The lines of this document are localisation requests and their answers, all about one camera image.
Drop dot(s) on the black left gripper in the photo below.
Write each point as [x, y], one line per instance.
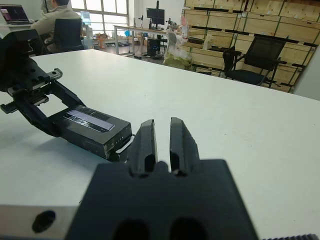
[17, 75]

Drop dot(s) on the open laptop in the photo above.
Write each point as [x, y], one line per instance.
[15, 13]

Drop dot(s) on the stacked wooden crates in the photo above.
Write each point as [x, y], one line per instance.
[262, 22]

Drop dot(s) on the black computer tower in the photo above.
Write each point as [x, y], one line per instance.
[153, 47]

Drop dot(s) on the black office chair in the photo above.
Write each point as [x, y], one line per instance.
[67, 35]

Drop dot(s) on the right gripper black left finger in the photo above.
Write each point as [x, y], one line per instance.
[146, 145]

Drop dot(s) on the black upright bag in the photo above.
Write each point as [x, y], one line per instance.
[228, 62]

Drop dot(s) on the white desk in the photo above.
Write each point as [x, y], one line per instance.
[15, 27]

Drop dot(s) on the small bright screen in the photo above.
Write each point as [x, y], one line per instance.
[85, 17]

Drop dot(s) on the black left wrist camera housing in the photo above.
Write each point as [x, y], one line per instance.
[15, 42]

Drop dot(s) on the seated person beige jacket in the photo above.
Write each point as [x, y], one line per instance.
[55, 15]

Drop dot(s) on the black box lid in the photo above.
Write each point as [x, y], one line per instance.
[95, 135]

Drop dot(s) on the window with grid frame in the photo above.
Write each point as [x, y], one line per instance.
[110, 7]

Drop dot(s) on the black monitor on stand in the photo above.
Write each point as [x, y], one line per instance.
[155, 15]

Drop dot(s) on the long desk metal legs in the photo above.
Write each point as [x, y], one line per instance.
[135, 28]

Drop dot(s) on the black mesh chair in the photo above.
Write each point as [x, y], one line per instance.
[265, 52]

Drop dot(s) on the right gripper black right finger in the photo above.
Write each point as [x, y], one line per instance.
[181, 145]

